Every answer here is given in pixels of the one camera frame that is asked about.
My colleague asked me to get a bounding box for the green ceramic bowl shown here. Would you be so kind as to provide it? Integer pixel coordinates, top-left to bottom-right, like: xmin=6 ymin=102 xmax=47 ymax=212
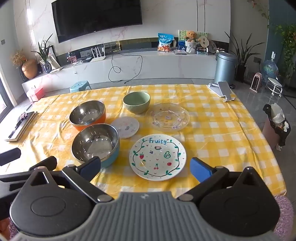
xmin=122 ymin=91 xmax=151 ymax=115

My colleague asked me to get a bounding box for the grey metal pedal bin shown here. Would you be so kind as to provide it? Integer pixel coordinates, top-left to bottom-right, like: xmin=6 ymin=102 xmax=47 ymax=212
xmin=214 ymin=51 xmax=238 ymax=86

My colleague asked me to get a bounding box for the hanging vine with flowers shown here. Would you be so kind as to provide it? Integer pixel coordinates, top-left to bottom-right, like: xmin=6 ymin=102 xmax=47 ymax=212
xmin=247 ymin=0 xmax=271 ymax=28

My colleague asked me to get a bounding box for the blue water jug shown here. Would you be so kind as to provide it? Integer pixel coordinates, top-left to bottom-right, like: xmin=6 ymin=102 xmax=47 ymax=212
xmin=261 ymin=51 xmax=279 ymax=80

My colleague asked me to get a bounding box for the pink wastebasket with black bag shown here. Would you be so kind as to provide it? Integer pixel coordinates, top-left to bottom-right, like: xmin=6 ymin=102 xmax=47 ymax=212
xmin=262 ymin=103 xmax=291 ymax=151

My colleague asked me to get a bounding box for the white phone stand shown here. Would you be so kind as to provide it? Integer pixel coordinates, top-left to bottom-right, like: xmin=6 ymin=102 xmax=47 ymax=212
xmin=207 ymin=81 xmax=236 ymax=102

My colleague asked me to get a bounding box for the white tote bag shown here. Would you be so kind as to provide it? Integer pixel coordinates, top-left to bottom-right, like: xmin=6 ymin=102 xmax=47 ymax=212
xmin=47 ymin=54 xmax=63 ymax=74

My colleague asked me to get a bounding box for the white router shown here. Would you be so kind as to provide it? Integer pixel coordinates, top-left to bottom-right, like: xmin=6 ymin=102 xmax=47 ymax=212
xmin=91 ymin=46 xmax=107 ymax=62

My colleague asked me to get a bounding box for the white marble tv cabinet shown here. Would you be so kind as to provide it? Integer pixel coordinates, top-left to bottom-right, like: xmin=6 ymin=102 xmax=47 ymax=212
xmin=22 ymin=50 xmax=218 ymax=93

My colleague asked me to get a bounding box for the clear glass patterned plate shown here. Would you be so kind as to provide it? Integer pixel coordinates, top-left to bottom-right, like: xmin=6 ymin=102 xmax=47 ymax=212
xmin=145 ymin=103 xmax=190 ymax=132

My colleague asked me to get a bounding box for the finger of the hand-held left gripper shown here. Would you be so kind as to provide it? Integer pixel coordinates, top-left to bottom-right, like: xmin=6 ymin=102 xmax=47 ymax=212
xmin=29 ymin=156 xmax=57 ymax=171
xmin=0 ymin=148 xmax=21 ymax=166

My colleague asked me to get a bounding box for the blue stainless steel bowl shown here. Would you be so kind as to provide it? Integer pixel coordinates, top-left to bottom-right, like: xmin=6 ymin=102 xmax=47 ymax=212
xmin=71 ymin=123 xmax=120 ymax=168

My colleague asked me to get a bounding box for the black wall television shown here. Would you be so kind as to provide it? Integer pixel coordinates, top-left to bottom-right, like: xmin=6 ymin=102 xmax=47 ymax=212
xmin=51 ymin=0 xmax=142 ymax=44

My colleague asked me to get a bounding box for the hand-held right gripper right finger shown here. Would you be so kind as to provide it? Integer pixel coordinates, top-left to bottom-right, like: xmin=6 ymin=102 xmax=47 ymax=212
xmin=177 ymin=157 xmax=266 ymax=202

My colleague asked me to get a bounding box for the wooden board with black device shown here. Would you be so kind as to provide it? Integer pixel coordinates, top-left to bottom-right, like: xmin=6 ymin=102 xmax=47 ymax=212
xmin=5 ymin=111 xmax=38 ymax=142

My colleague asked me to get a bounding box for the potted plant in black pot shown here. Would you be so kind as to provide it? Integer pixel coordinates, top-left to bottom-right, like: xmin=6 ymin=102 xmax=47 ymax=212
xmin=225 ymin=32 xmax=253 ymax=82

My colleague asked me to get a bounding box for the orange vase with dried flowers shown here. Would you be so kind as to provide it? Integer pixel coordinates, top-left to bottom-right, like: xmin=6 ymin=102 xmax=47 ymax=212
xmin=10 ymin=50 xmax=38 ymax=80

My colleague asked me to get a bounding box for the yellow checked tablecloth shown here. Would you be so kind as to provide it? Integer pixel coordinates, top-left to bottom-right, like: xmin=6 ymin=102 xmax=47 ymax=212
xmin=5 ymin=84 xmax=287 ymax=204

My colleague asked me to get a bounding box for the white fruit painted plate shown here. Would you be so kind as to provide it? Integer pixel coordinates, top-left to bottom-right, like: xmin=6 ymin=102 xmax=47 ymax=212
xmin=129 ymin=134 xmax=187 ymax=181

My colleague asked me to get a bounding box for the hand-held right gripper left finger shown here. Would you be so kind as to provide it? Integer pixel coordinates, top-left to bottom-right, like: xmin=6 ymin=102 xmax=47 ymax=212
xmin=22 ymin=157 xmax=114 ymax=203

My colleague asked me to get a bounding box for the brown teddy bear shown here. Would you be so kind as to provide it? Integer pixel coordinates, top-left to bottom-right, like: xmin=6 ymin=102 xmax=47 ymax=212
xmin=185 ymin=31 xmax=200 ymax=42

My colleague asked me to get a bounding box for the blue snack bag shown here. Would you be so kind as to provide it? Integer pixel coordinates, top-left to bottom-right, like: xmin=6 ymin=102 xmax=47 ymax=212
xmin=158 ymin=33 xmax=174 ymax=52

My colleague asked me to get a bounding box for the round paper hand fan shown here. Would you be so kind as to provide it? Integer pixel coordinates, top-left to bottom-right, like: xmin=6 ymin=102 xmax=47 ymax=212
xmin=198 ymin=35 xmax=210 ymax=48

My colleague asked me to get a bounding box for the black cable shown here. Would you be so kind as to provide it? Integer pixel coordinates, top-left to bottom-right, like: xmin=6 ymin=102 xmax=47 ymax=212
xmin=109 ymin=50 xmax=142 ymax=81

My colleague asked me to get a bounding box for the light blue plastic stool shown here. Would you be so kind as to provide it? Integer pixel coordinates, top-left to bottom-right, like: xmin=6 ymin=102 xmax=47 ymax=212
xmin=70 ymin=81 xmax=91 ymax=93

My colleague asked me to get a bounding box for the green climbing vine plant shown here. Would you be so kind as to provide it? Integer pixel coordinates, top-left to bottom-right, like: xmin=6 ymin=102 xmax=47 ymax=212
xmin=268 ymin=23 xmax=296 ymax=79

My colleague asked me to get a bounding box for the small white sticker plate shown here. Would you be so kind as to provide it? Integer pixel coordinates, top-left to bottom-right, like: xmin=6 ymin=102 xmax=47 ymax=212
xmin=111 ymin=116 xmax=140 ymax=139

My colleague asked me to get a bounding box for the green picture card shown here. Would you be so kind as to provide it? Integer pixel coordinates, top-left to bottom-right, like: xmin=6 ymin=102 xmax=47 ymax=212
xmin=178 ymin=30 xmax=208 ymax=44

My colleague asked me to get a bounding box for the pink electric heater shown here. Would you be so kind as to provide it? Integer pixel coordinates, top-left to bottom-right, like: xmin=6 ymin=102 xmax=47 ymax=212
xmin=250 ymin=72 xmax=263 ymax=93

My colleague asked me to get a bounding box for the orange stainless steel bowl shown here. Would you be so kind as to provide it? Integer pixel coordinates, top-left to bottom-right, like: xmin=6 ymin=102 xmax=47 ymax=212
xmin=69 ymin=100 xmax=107 ymax=132

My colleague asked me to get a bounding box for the purple fuzzy clothing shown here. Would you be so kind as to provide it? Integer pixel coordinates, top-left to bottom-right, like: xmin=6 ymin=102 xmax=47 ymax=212
xmin=274 ymin=196 xmax=295 ymax=241

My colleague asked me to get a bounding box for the white round stool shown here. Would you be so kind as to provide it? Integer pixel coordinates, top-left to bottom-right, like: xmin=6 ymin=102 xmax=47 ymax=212
xmin=265 ymin=77 xmax=284 ymax=97

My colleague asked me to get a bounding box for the pink box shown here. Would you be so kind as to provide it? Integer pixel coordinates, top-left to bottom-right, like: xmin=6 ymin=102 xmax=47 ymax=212
xmin=26 ymin=85 xmax=45 ymax=102

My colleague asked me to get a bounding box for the plant in dark glass vase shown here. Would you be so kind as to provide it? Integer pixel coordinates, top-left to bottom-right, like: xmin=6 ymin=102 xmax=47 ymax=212
xmin=31 ymin=34 xmax=55 ymax=74

